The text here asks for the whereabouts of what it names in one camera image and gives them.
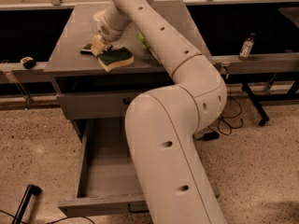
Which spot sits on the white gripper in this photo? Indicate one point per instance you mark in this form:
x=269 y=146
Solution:
x=107 y=32

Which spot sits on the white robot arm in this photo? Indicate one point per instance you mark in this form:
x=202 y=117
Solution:
x=160 y=123

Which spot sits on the grey drawer cabinet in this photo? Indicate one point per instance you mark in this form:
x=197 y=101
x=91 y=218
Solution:
x=77 y=33

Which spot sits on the grey upper drawer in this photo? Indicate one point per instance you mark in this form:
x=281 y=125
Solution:
x=95 y=105

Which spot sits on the grey open middle drawer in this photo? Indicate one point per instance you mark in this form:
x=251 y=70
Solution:
x=106 y=182

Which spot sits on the green yellow sponge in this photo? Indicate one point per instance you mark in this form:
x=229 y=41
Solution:
x=115 y=58

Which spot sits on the white bowl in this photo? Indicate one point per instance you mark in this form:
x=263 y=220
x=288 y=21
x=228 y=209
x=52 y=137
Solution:
x=99 y=16

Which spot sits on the green chip bag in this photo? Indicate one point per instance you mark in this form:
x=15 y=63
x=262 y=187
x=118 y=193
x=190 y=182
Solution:
x=143 y=40

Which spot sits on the black power adapter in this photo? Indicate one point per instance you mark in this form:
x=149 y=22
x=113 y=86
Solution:
x=210 y=136

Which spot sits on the small clear bottle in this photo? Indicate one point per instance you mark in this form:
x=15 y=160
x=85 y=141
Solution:
x=246 y=47

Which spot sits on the black stand leg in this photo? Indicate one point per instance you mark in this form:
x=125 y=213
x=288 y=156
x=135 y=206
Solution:
x=31 y=190

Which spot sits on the black caster leg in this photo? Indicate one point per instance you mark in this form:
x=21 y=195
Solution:
x=264 y=117

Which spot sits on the grey side rail bench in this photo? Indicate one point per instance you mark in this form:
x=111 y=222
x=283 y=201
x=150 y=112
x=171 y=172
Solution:
x=83 y=66

